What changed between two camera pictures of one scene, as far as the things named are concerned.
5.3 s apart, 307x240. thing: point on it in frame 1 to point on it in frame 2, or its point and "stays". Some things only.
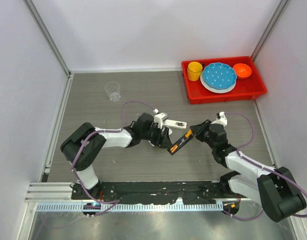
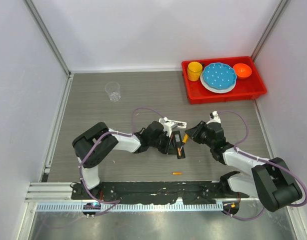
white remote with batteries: [175, 124] stays
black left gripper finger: [167, 141] to [171, 148]
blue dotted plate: [219, 75] stays
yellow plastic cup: [194, 71] stays
